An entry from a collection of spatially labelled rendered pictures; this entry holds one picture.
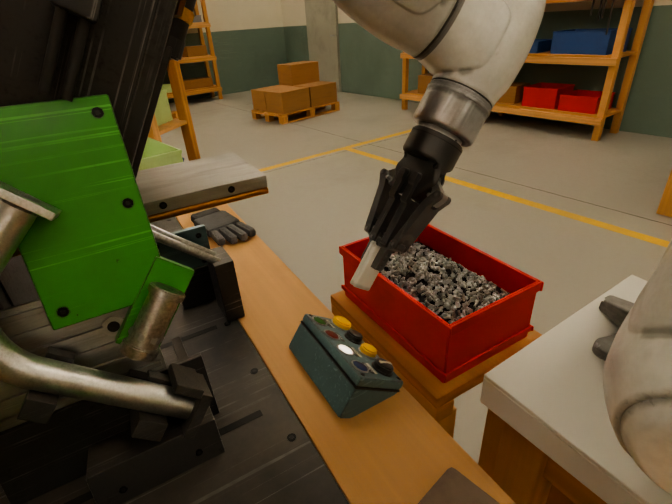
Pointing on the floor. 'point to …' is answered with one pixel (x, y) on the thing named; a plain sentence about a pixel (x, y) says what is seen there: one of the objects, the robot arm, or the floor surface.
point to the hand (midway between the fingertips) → (370, 266)
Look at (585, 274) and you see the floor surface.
